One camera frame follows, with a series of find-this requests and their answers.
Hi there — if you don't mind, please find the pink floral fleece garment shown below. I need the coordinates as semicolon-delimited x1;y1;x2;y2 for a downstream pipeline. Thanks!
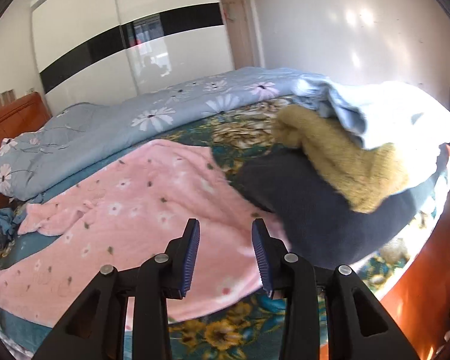
0;140;284;327

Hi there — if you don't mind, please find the dark grey fleece garment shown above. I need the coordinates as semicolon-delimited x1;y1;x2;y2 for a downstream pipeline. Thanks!
232;145;449;269

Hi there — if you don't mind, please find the mustard yellow fleece garment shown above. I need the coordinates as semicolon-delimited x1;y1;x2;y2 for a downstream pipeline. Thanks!
272;105;409;214

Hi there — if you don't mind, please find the light blue floral duvet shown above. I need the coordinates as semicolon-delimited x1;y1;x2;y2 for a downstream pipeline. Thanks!
0;67;347;201

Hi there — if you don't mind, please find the white folded cloth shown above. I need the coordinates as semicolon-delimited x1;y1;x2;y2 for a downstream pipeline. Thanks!
318;81;450;150

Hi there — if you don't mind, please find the orange wooden headboard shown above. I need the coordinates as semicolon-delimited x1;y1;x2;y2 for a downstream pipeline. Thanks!
0;92;51;208

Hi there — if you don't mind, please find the white black sliding wardrobe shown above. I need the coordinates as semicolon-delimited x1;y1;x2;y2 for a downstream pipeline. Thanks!
31;0;233;113

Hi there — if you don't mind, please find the pink wooden door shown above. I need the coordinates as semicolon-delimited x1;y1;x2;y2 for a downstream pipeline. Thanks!
221;0;254;69

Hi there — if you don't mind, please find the row of wall switches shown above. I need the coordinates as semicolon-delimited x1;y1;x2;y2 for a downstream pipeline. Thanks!
0;88;17;114

